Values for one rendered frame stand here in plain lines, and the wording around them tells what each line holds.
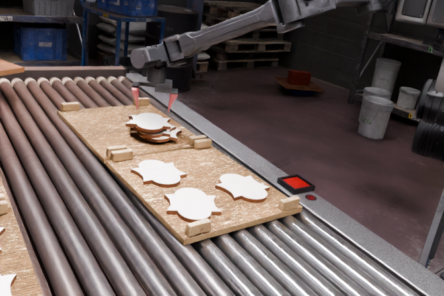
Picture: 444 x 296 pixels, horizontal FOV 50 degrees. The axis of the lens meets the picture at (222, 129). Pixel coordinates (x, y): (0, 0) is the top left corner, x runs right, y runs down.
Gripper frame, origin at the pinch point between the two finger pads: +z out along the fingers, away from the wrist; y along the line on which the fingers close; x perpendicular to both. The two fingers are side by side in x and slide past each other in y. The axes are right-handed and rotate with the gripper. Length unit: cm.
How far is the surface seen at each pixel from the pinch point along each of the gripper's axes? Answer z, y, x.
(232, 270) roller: 8, 19, -68
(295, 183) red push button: 7, 41, -29
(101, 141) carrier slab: 8.1, -14.1, -11.2
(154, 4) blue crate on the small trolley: 9, -8, 332
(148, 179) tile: 6.3, 0.6, -36.2
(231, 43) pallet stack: 65, 97, 485
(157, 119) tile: 2.3, 1.8, -3.7
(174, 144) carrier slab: 7.7, 7.5, -9.1
